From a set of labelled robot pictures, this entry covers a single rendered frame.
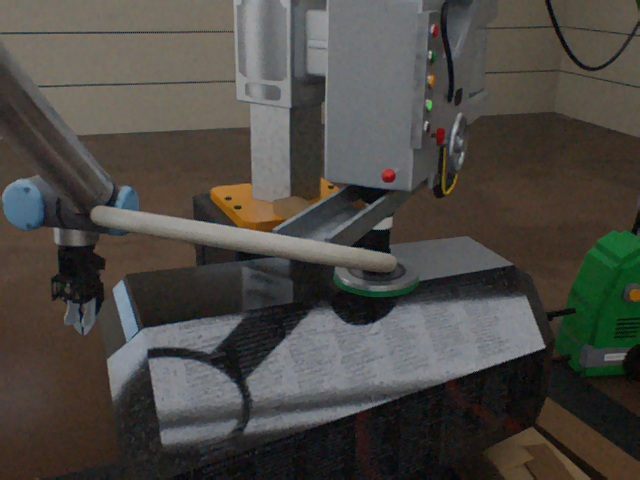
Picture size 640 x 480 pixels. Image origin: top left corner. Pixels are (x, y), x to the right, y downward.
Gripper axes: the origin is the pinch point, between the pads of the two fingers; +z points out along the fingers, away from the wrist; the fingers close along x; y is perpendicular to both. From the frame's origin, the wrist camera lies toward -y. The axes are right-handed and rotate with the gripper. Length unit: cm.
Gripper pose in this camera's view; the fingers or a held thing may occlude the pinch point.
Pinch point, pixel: (84, 327)
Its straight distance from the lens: 166.4
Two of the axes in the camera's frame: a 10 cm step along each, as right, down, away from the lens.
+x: 9.9, 0.8, -0.7
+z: -0.6, 9.5, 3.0
